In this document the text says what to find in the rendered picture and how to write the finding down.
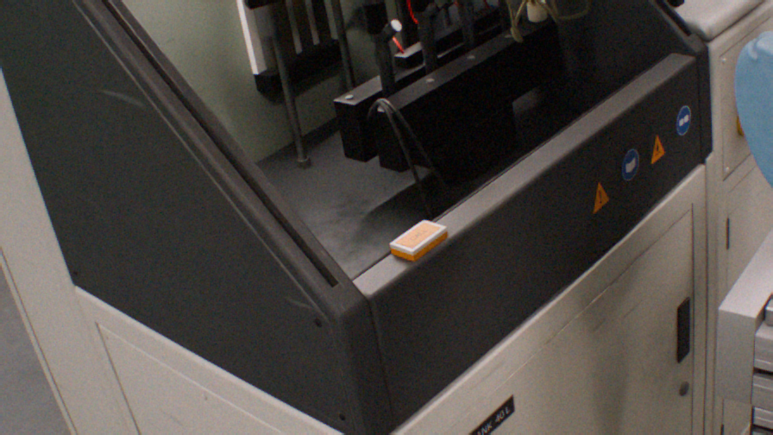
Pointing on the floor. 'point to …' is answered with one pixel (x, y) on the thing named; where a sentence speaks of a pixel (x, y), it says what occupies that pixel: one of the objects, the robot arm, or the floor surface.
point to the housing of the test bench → (49, 292)
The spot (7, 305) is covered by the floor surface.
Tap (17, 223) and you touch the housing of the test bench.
